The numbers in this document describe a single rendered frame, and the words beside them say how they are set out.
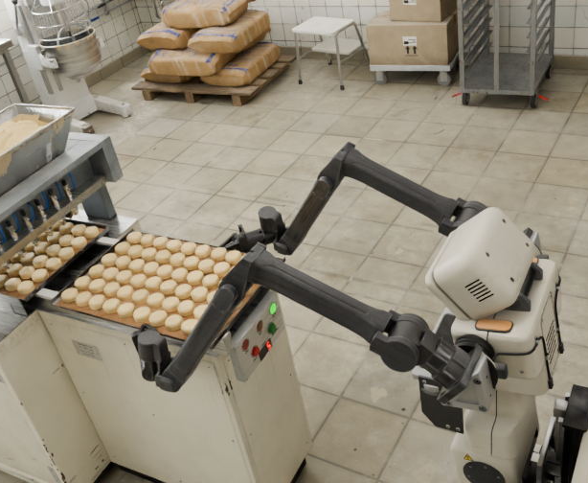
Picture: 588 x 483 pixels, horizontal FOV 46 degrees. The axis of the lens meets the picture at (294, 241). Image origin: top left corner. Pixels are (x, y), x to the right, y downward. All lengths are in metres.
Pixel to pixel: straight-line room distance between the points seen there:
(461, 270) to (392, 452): 1.36
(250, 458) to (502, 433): 0.83
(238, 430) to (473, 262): 0.99
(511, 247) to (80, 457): 1.75
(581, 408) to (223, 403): 0.95
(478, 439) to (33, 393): 1.40
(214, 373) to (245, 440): 0.29
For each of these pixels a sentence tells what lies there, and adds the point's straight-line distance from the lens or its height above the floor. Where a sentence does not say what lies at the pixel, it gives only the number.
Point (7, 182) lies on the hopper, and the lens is 2.30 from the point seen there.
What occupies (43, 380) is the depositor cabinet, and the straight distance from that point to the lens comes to 2.45.
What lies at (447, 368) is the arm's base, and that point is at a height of 1.09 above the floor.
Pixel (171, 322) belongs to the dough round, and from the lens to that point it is 1.93.
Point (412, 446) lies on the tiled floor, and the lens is 2.69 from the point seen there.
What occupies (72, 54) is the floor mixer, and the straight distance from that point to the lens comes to 5.55.
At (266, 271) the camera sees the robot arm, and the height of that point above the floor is 1.25.
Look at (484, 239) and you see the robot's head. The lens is 1.46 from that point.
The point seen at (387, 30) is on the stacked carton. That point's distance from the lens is 5.29.
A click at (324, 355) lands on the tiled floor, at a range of 3.06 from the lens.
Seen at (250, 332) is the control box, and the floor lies 0.83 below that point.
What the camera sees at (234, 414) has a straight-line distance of 2.07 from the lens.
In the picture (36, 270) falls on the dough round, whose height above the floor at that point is 0.92.
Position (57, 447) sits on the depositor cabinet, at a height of 0.35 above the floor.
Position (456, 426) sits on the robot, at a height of 0.78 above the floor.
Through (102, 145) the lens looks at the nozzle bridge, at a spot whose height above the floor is 1.17.
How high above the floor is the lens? 2.10
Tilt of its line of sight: 34 degrees down
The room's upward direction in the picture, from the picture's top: 11 degrees counter-clockwise
